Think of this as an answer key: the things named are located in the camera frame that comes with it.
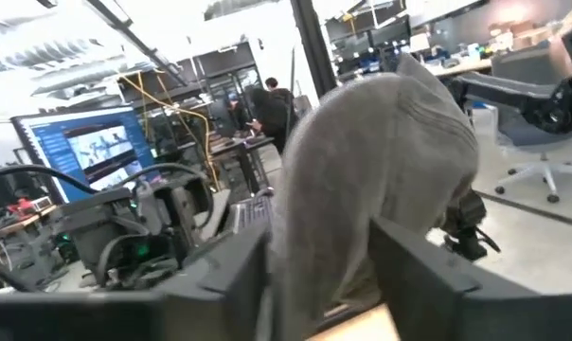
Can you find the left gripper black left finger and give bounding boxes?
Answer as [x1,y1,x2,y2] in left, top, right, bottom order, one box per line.
[155,223,271,341]

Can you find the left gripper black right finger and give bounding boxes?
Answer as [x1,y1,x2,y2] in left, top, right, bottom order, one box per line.
[368,217,481,341]

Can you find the dark grey cap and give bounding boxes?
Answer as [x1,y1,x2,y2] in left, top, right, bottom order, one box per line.
[265,52,481,341]

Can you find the black keyboard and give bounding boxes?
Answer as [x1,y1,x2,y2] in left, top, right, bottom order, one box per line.
[229,191,274,234]

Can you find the dark work desk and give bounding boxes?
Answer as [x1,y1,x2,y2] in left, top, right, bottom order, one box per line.
[208,135,277,196]

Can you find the person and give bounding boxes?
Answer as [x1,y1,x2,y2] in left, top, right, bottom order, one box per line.
[264,76,299,136]
[246,87,292,153]
[225,91,250,133]

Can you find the white bin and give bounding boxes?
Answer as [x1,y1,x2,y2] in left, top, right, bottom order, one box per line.
[470,101,501,146]

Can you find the white office chair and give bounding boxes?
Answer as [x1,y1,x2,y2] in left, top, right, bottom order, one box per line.
[449,21,572,206]

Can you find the monitor with blue screen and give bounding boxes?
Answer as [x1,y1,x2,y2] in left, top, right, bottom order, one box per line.
[9,105,163,206]

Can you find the wooden workbench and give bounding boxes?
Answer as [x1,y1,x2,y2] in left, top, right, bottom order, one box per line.
[422,56,494,80]

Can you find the wooden side desk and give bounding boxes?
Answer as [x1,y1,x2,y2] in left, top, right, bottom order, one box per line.
[0,202,60,234]

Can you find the black pillar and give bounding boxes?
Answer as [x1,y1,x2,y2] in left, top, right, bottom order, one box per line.
[289,0,339,99]

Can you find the black shelf unit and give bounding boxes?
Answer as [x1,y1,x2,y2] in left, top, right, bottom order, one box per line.
[324,0,410,81]

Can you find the cardboard box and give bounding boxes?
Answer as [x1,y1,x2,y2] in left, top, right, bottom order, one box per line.
[487,21,552,51]

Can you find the small black mounted camera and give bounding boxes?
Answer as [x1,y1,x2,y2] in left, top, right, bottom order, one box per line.
[442,188,501,262]

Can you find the yellow cable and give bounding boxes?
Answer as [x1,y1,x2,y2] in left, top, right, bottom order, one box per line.
[118,70,221,190]

